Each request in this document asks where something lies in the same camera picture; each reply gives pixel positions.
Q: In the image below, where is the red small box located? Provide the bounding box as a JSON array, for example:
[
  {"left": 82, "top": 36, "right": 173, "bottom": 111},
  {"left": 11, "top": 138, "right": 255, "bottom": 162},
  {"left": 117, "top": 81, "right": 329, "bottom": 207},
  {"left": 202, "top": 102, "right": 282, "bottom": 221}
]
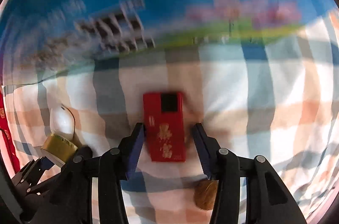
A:
[{"left": 143, "top": 92, "right": 186, "bottom": 163}]

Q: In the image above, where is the blue cardboard box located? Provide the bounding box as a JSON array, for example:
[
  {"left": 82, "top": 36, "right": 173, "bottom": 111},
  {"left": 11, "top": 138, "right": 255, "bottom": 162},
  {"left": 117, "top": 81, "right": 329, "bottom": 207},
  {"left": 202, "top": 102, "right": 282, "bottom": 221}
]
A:
[{"left": 1, "top": 0, "right": 338, "bottom": 85}]

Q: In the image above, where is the blue plaid quilt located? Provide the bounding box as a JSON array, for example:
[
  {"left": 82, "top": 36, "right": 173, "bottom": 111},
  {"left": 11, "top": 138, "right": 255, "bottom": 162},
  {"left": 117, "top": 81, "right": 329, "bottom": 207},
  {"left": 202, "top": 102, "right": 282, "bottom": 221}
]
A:
[{"left": 2, "top": 10, "right": 338, "bottom": 220}]

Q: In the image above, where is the brown walnut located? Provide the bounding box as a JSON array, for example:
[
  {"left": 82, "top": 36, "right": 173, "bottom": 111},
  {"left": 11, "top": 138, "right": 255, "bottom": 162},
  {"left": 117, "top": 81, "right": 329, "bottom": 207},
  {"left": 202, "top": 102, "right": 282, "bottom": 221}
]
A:
[{"left": 194, "top": 180, "right": 218, "bottom": 211}]

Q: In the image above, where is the red rose floral blanket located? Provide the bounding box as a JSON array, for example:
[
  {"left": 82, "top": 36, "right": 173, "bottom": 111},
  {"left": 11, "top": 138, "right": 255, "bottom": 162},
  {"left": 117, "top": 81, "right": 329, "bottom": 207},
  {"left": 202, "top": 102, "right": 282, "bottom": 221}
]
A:
[{"left": 0, "top": 88, "right": 20, "bottom": 178}]

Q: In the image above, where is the white earbuds case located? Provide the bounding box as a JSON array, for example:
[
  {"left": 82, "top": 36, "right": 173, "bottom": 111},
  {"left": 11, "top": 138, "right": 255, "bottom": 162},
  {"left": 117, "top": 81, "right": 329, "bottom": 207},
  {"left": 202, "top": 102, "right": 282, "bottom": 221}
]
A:
[{"left": 49, "top": 105, "right": 75, "bottom": 141}]

